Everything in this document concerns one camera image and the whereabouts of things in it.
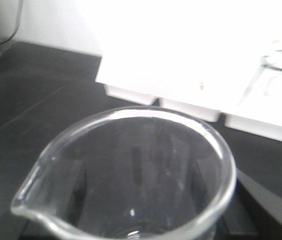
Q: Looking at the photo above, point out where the white right storage bin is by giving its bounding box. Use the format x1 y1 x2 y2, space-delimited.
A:
220 24 282 145

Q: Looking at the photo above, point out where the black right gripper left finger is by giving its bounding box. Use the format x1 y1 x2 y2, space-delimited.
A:
18 159 86 240

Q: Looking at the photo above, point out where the clear glass beaker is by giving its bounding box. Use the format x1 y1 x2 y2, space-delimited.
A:
10 105 238 240

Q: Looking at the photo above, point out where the white left storage bin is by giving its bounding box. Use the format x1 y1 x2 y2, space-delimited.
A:
95 47 158 106

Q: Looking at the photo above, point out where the white middle storage bin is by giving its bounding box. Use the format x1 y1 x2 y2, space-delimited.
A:
140 62 223 123

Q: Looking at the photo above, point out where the white storage bin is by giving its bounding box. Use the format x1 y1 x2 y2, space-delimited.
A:
95 47 158 106
220 24 282 145
140 62 223 123

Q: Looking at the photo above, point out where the black wire tripod stand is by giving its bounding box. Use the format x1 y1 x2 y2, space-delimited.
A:
239 65 264 105

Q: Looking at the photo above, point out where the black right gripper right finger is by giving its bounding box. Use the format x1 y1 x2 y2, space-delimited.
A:
193 159 282 240

